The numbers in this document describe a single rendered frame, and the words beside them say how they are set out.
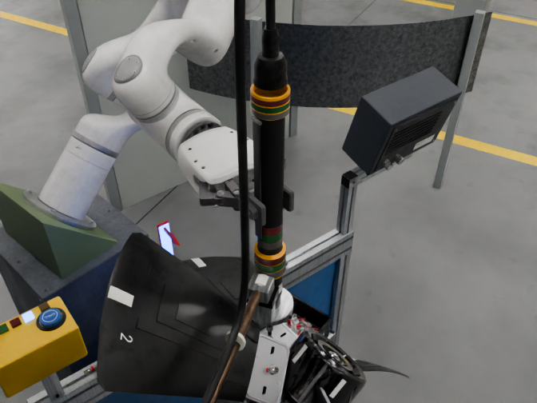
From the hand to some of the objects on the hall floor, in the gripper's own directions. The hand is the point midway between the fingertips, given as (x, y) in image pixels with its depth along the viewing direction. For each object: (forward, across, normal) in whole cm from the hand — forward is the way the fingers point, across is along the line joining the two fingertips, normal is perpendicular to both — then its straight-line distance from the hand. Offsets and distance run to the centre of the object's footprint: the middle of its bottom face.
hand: (268, 201), depth 71 cm
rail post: (-37, +53, +149) cm, 162 cm away
